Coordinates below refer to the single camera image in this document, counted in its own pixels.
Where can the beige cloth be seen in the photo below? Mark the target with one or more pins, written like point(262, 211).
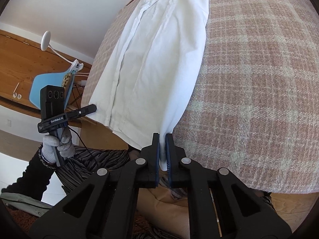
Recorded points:
point(162, 209)

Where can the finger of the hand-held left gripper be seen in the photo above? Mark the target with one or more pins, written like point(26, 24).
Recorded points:
point(83, 110)

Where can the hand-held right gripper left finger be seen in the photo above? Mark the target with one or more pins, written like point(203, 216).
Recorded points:
point(156, 159)

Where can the person's left hand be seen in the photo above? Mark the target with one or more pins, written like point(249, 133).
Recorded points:
point(67, 147)

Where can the person's left forearm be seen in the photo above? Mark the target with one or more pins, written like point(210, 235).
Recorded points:
point(25, 179)

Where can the pink checked blanket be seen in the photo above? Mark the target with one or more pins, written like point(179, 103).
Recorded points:
point(249, 92)

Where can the white wall socket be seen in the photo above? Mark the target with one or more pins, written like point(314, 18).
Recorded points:
point(9, 123)

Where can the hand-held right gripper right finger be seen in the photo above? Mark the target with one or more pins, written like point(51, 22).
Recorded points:
point(169, 159)

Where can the light blue chair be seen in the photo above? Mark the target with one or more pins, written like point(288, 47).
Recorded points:
point(49, 79)

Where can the person's striped garment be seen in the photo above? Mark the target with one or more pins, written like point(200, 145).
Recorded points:
point(99, 159)

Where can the brown rug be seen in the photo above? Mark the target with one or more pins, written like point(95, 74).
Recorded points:
point(17, 225)

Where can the leopard print cloth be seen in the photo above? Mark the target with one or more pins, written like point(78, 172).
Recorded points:
point(66, 79)

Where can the thin wooden stick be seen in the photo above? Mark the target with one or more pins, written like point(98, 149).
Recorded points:
point(16, 87)

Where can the white t-shirt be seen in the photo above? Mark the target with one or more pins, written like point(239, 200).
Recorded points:
point(154, 67)

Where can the white clip lamp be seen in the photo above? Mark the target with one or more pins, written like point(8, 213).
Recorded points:
point(45, 39)

